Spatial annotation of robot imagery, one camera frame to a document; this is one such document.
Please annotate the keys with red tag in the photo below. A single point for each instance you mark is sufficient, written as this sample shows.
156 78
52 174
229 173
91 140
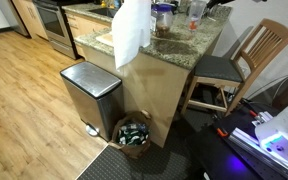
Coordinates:
192 25

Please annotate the blue dish soap bottle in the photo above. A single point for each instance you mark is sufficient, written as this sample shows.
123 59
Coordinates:
117 3

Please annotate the kitchen sink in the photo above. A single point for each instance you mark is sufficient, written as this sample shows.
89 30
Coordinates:
104 12

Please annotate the white hanging cloth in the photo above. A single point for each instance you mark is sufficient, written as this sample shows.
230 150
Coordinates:
130 30

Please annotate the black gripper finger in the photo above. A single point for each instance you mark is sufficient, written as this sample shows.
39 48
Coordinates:
213 4

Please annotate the light wood lower cabinet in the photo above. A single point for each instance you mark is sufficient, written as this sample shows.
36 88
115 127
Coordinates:
32 16

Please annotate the glass jar with blue lid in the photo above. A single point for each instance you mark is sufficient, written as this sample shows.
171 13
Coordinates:
163 20

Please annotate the brown paper bag of cans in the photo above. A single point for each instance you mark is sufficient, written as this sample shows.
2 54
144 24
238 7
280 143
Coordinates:
132 135

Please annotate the stainless steel trash can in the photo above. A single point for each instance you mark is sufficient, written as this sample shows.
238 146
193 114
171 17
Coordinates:
94 93

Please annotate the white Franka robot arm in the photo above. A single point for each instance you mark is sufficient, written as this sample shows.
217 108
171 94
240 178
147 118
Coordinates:
284 133

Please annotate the open transparent jar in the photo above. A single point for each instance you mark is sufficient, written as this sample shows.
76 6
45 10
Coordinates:
196 13

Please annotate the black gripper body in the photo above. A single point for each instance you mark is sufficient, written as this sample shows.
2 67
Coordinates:
226 1

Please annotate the cream cutting board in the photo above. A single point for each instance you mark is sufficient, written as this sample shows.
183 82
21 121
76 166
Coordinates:
104 39

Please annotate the orange black clamp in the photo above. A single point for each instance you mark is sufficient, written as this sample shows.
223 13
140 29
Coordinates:
222 132

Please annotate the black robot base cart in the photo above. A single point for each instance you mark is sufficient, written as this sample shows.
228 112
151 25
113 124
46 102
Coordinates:
224 156

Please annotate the wooden chair with dark seat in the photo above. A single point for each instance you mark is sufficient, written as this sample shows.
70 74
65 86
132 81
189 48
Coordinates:
224 68

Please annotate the wooden kitchen island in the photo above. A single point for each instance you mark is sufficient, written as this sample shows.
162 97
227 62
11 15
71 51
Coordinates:
150 93

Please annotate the stainless steel fridge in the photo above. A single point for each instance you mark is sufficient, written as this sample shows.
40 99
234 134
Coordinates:
14 16

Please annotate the dark floor mat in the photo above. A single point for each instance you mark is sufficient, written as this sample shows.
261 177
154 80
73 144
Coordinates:
110 166

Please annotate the stainless steel oven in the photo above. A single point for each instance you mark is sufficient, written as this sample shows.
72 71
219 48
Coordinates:
55 25

